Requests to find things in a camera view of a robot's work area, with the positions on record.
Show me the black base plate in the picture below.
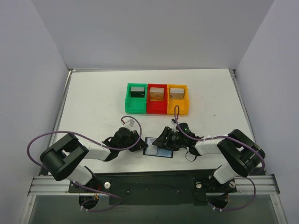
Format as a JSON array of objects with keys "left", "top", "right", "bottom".
[{"left": 69, "top": 169, "right": 236, "bottom": 208}]

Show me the green plastic bin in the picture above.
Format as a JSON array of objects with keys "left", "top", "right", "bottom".
[{"left": 125, "top": 83, "right": 148, "bottom": 114}]

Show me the black leather card holder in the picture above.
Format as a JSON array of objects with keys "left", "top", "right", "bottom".
[{"left": 143, "top": 137, "right": 173, "bottom": 158}]

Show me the orange plastic bin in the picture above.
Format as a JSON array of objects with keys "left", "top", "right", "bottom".
[{"left": 167, "top": 84, "right": 189, "bottom": 115}]

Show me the red plastic bin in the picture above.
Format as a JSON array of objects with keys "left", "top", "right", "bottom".
[{"left": 146, "top": 84, "right": 168, "bottom": 114}]

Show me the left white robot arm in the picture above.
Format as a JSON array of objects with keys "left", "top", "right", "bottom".
[{"left": 40, "top": 127, "right": 148, "bottom": 186}]

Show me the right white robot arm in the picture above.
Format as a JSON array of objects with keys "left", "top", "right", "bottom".
[{"left": 152, "top": 123, "right": 265, "bottom": 184}]

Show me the aluminium frame rail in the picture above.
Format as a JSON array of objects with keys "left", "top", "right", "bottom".
[{"left": 26, "top": 69, "right": 72, "bottom": 194}]

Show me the black card stack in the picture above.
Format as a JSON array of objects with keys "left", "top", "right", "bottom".
[{"left": 130, "top": 86, "right": 145, "bottom": 98}]

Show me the brown card stack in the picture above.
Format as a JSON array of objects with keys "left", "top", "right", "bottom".
[{"left": 149, "top": 87, "right": 164, "bottom": 101}]

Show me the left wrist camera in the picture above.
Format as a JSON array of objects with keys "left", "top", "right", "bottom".
[{"left": 124, "top": 119, "right": 135, "bottom": 129}]

